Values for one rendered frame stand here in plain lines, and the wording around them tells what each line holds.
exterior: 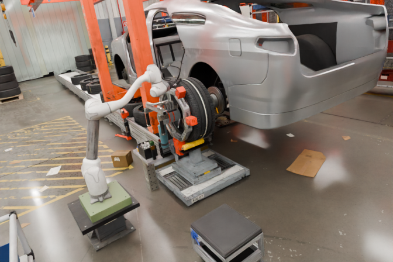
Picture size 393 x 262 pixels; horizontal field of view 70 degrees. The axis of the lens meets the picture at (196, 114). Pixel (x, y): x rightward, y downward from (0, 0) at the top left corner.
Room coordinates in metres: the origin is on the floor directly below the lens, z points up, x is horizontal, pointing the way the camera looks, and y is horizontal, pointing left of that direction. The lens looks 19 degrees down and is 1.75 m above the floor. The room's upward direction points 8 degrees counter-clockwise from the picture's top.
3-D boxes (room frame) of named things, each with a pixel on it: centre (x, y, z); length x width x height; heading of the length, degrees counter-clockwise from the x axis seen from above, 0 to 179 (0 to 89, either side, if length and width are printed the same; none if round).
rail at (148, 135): (4.32, 1.12, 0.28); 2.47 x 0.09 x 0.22; 31
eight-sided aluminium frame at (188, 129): (2.75, 0.22, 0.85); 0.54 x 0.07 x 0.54; 31
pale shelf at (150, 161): (2.75, 0.59, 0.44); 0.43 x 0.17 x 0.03; 31
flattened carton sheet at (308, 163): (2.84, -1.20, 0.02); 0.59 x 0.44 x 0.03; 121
